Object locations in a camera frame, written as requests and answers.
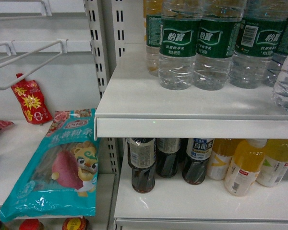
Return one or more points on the white shelf board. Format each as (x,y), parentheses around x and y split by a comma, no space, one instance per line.
(175,204)
(135,105)
(17,145)

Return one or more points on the white bottom shelf board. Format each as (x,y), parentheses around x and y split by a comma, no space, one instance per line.
(175,204)

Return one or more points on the water bottle front left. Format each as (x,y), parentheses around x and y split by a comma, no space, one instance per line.
(180,23)

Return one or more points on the water bottle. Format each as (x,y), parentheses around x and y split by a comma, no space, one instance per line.
(180,23)
(216,39)
(153,9)

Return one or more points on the white slotted shelf upright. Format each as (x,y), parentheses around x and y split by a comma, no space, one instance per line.
(110,161)

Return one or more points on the water bottle back left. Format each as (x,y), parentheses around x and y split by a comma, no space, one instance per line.
(153,9)

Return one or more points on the water bottle front middle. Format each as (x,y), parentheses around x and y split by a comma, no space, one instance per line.
(216,39)

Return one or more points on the white left shelf board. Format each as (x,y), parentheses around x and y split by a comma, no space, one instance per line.
(17,145)

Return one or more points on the water bottle barcode right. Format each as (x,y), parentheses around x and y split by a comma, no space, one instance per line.
(260,32)

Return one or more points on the water bottle far right edge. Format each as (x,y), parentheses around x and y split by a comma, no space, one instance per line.
(277,60)

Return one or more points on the dark oolong tea bottle front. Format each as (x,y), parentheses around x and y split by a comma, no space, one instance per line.
(142,160)

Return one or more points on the dark tea bottle middle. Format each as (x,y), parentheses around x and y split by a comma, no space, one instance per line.
(167,156)

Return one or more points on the suntory oolong tea bottle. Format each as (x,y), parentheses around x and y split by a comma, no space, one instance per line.
(196,161)

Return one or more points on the yellow juice bottle left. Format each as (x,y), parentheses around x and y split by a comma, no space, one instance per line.
(222,153)

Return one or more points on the yellow juice bottle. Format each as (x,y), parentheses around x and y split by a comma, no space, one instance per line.
(222,153)
(275,163)
(245,166)

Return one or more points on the teal sweet potato noodle bag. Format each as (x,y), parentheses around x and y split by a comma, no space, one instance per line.
(61,177)

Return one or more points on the red sauce pouch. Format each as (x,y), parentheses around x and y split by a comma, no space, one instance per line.
(32,102)

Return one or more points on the yellow juice bottle front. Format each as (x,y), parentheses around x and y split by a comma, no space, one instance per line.
(245,166)

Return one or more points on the red yellow lidded jar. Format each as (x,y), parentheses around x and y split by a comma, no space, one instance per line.
(75,224)

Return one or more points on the yellow juice bottle right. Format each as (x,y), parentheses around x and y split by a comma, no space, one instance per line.
(275,163)

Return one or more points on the white wire display hook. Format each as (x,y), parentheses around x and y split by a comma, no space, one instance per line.
(61,49)

